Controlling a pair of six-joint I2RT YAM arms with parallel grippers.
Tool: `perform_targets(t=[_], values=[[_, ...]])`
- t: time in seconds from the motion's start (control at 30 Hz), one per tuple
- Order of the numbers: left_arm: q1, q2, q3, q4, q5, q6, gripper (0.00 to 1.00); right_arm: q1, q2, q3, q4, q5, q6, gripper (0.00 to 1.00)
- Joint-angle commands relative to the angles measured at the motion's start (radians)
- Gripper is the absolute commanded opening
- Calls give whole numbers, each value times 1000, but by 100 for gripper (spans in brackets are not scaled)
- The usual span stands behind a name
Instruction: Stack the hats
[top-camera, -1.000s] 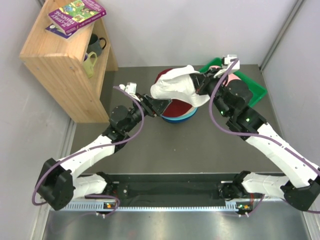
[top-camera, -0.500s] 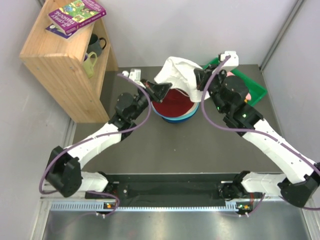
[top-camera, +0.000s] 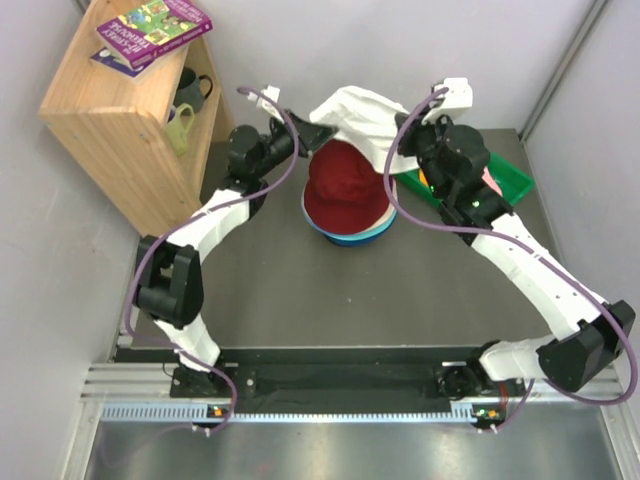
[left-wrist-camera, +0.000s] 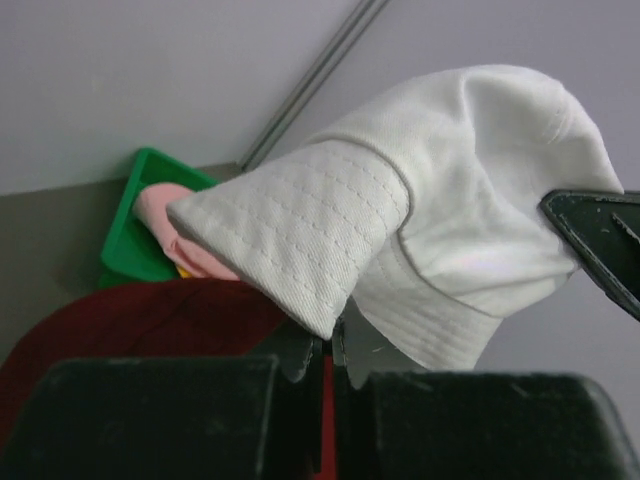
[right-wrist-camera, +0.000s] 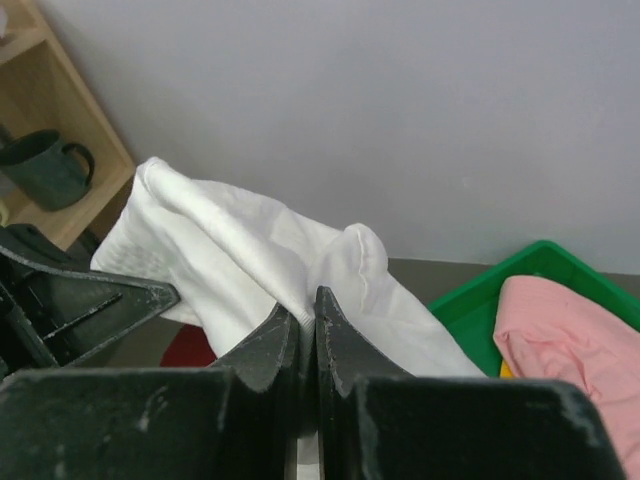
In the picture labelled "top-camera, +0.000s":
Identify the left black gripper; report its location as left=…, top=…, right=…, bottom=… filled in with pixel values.
left=253, top=110, right=336, bottom=179

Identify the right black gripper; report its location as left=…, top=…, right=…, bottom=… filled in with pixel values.
left=397, top=105, right=456, bottom=201

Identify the white hat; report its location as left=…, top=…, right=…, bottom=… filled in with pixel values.
left=309, top=85, right=408, bottom=174

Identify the dark red hat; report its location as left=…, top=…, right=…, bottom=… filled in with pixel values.
left=303, top=140, right=390, bottom=235

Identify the cyan bucket hat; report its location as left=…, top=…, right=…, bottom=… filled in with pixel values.
left=303, top=208, right=397, bottom=247

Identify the medium blue bucket hat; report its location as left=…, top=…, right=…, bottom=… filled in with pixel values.
left=302, top=207, right=397, bottom=235

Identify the beige bucket hat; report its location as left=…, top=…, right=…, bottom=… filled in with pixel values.
left=301, top=182, right=396, bottom=237

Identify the dark blue bucket hat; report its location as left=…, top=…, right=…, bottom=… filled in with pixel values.
left=324, top=233, right=381, bottom=247

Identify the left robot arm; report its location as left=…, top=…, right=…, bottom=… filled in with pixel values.
left=133, top=112, right=338, bottom=397

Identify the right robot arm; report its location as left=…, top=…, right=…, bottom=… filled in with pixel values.
left=390, top=113, right=638, bottom=398

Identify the yellow hat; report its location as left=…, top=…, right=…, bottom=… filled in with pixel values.
left=418, top=170, right=430, bottom=186

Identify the pink hat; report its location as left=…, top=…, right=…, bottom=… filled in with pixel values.
left=482, top=167, right=503, bottom=196

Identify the green plastic tray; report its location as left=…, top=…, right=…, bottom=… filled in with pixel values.
left=395, top=152, right=535, bottom=209

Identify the dark green mug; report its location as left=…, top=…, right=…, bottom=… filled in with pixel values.
left=173, top=67, right=214, bottom=113

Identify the light green mug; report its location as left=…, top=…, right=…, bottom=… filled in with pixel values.
left=165, top=103, right=195, bottom=156

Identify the wooden shelf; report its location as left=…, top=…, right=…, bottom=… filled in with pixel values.
left=39, top=1, right=234, bottom=236

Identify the purple book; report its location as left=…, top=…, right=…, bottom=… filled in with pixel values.
left=96, top=0, right=213, bottom=69
left=90, top=48, right=148, bottom=79

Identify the lower purple book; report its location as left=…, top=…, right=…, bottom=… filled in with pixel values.
left=90, top=48, right=148, bottom=79

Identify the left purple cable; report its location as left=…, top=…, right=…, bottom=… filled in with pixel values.
left=123, top=86, right=300, bottom=434

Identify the purple cable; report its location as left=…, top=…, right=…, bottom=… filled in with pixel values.
left=382, top=85, right=640, bottom=434
left=123, top=86, right=300, bottom=434

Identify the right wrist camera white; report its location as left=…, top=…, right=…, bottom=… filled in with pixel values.
left=421, top=77, right=473, bottom=125

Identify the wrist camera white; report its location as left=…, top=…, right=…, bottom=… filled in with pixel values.
left=249, top=85, right=280, bottom=117
left=421, top=77, right=473, bottom=125

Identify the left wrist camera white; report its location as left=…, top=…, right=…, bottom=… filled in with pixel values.
left=249, top=85, right=280, bottom=117

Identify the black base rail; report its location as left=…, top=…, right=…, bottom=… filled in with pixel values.
left=174, top=347, right=515, bottom=403

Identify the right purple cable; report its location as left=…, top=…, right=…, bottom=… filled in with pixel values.
left=382, top=85, right=640, bottom=434

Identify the aluminium frame rail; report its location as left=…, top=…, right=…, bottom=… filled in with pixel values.
left=82, top=359, right=629, bottom=426

